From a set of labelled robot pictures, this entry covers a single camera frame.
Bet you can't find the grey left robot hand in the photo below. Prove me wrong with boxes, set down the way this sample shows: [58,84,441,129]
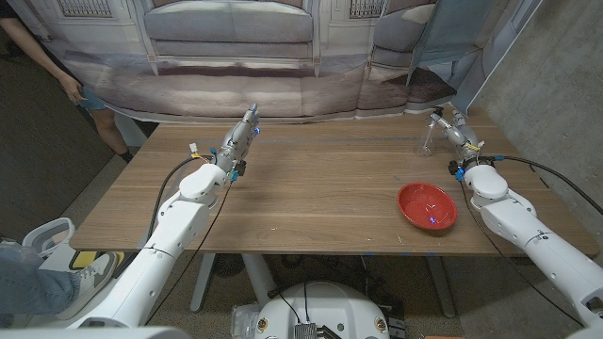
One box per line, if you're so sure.
[213,103,262,182]

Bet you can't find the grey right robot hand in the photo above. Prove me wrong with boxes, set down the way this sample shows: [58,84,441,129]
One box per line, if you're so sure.
[430,109,492,171]

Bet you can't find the red bowl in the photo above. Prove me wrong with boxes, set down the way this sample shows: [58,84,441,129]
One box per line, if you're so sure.
[397,182,459,232]

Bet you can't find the printed living room backdrop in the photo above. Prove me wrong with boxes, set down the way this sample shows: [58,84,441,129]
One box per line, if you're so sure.
[7,0,543,124]

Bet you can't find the black round floor device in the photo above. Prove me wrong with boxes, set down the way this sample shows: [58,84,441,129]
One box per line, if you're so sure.
[211,253,246,279]

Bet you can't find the standing person in blue shorts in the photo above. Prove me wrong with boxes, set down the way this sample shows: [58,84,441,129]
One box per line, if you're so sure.
[0,8,138,164]

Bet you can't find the white table leg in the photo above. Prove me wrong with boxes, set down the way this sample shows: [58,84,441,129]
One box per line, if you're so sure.
[241,253,278,307]
[189,253,217,314]

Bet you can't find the grey table leg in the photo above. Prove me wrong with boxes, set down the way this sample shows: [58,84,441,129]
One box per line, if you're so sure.
[425,256,457,319]

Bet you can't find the clear plastic bag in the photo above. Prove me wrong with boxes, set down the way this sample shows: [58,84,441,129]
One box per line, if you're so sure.
[230,303,263,339]

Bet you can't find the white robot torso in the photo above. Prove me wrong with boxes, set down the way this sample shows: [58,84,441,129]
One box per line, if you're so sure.
[253,281,391,339]

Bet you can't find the yellow floor object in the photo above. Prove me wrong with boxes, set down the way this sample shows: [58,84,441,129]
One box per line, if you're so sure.
[70,250,126,279]

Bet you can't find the black box under table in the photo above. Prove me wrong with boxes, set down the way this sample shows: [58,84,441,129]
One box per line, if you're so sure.
[376,296,407,339]

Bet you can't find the grey and white sneaker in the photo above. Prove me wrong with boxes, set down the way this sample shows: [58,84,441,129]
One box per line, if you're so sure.
[55,250,119,321]

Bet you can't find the seated person's blue jeans leg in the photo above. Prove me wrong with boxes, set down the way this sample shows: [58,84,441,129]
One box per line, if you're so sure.
[0,242,82,327]

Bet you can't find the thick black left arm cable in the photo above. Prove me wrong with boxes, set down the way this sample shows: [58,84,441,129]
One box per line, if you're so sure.
[146,155,216,241]

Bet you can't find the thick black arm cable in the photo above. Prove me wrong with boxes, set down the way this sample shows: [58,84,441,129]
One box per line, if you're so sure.
[146,155,216,241]
[492,154,603,215]

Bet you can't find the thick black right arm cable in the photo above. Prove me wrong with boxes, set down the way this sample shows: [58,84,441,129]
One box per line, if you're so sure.
[492,154,603,215]

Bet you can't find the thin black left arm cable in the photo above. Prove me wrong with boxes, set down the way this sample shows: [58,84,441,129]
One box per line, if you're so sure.
[144,179,234,327]

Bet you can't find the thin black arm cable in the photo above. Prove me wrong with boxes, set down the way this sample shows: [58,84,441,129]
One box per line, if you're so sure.
[457,179,584,327]
[144,179,234,327]

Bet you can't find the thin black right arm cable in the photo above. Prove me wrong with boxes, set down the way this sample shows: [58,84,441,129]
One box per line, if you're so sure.
[457,179,584,327]

